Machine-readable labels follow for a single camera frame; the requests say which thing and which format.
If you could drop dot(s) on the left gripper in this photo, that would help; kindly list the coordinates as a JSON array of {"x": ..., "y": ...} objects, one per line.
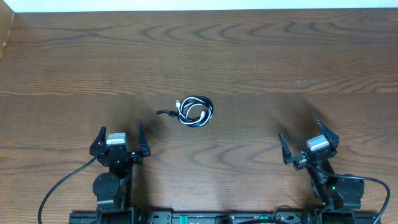
[{"x": 119, "y": 153}]

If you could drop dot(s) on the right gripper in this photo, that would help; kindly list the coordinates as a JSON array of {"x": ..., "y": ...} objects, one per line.
[{"x": 333, "y": 138}]

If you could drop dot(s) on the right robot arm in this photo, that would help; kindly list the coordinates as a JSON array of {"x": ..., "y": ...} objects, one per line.
[{"x": 339, "y": 193}]

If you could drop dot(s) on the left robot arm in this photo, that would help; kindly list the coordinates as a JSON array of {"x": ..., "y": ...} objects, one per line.
[{"x": 113, "y": 188}]

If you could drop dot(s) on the cardboard box edge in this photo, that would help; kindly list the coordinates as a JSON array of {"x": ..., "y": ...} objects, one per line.
[{"x": 6, "y": 19}]

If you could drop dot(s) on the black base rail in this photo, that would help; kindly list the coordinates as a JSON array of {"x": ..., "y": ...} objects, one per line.
[{"x": 214, "y": 218}]

